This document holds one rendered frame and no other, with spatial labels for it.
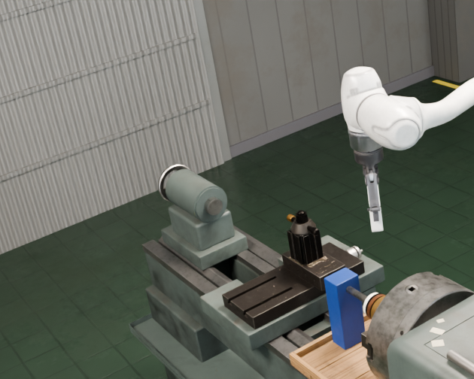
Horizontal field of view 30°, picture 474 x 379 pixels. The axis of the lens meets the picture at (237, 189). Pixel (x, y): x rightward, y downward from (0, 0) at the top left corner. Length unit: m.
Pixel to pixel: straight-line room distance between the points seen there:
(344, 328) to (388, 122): 0.76
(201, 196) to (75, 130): 2.50
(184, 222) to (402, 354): 1.37
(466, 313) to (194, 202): 1.27
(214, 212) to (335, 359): 0.77
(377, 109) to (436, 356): 0.58
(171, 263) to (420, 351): 1.45
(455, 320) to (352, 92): 0.60
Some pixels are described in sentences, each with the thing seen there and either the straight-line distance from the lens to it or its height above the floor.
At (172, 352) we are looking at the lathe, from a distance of 3.38.
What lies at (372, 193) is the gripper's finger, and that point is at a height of 1.42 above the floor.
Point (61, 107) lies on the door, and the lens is 5.46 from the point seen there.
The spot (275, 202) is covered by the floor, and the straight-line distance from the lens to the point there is 5.43.
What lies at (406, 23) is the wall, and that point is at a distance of 6.82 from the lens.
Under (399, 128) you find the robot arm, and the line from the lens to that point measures 2.08.
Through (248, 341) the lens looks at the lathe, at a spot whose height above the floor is 0.90.
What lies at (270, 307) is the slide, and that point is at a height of 0.97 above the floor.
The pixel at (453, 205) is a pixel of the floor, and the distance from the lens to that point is 5.18.
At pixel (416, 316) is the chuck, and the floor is 1.22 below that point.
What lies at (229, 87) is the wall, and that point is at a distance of 6.00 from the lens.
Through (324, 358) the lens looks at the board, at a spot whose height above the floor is 0.88.
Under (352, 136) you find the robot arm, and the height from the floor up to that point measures 1.56.
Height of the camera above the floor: 2.49
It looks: 26 degrees down
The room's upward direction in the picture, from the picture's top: 11 degrees counter-clockwise
